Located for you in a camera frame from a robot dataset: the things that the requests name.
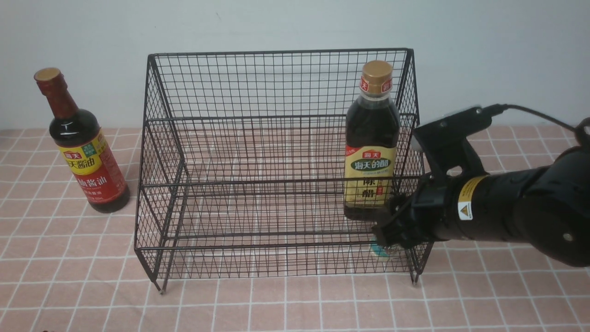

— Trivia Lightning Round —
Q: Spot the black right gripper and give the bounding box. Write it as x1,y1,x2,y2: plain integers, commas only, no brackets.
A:
372,173,461,249

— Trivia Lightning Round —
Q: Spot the green cap seasoning bottle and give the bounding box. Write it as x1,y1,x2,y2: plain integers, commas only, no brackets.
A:
370,243,400,262

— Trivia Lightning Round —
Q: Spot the yellow label vinegar bottle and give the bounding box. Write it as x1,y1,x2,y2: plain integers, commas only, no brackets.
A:
343,59,400,221

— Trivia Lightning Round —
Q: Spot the red label soy sauce bottle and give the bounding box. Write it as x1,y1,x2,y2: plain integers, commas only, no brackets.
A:
34,67,130,213

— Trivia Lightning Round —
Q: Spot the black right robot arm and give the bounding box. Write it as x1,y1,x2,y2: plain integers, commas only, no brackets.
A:
372,147,590,267

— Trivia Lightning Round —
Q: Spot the pink checkered tablecloth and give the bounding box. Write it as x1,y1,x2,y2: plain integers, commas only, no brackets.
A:
1,129,589,332

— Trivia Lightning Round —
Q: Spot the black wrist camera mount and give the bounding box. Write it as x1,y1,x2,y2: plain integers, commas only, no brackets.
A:
410,107,493,184

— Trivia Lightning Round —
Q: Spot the black camera cable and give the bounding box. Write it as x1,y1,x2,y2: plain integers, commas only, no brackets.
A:
482,104,590,148

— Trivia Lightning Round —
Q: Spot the black wire mesh shelf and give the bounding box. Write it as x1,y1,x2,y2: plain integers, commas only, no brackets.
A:
134,48,432,293

